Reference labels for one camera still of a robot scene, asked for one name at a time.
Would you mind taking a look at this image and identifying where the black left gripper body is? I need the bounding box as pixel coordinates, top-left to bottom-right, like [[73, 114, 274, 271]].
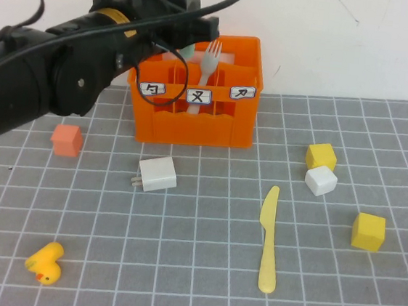
[[127, 0, 187, 49]]

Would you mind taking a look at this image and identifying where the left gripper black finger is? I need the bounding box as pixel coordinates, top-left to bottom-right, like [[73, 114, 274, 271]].
[[193, 14, 222, 45], [156, 12, 190, 49]]

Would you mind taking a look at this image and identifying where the grey plastic fork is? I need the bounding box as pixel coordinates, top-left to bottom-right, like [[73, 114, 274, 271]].
[[185, 36, 224, 118]]

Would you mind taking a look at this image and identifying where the yellow plastic knife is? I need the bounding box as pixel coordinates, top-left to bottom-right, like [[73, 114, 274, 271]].
[[251, 184, 287, 295]]

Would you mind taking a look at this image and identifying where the orange plastic cutlery holder crate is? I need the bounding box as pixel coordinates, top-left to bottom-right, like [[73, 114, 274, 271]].
[[121, 24, 269, 156]]

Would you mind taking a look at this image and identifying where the white label spoon character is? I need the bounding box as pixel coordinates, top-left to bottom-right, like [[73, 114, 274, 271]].
[[139, 81, 167, 100]]

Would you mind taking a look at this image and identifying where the white label fork character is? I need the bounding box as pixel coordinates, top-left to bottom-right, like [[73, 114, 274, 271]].
[[185, 87, 213, 106]]

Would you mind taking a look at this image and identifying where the white label knife character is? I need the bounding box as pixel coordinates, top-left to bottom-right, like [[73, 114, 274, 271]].
[[229, 85, 258, 102]]

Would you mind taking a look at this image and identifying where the white charger plug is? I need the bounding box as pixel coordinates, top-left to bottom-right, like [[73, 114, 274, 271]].
[[128, 152, 181, 196]]

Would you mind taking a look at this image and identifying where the salmon pink foam cube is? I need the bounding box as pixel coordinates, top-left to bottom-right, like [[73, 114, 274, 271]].
[[48, 122, 85, 159]]

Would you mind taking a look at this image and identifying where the yellow foam cube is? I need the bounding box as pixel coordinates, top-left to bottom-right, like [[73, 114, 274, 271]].
[[303, 141, 339, 174], [349, 212, 388, 253]]

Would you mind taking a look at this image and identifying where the white foam cube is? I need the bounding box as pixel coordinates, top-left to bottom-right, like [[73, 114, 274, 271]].
[[303, 163, 340, 200]]

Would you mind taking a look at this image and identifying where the grey grid tablecloth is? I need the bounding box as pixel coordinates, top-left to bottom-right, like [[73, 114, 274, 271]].
[[0, 56, 408, 306]]

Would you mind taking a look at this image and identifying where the yellow rubber duck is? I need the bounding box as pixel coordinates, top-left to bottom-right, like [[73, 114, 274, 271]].
[[23, 238, 67, 288]]

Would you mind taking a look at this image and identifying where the thin black left gripper cable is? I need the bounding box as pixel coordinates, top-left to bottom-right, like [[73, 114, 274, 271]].
[[131, 39, 193, 110]]

